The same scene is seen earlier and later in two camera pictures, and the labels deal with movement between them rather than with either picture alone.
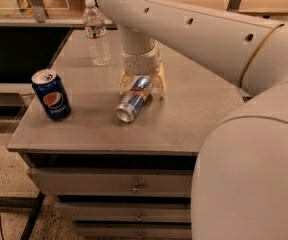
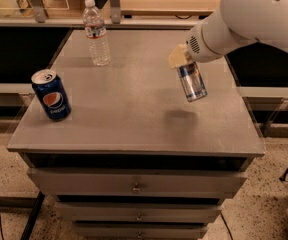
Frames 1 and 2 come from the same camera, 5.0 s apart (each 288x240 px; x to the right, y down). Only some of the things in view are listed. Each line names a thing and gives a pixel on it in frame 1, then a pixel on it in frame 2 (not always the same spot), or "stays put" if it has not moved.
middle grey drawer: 126,211 stays put
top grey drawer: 112,182 stays put
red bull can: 134,98 -> 192,81
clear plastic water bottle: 95,25 stays put
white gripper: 141,63 -> 195,48
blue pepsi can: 52,93 stays put
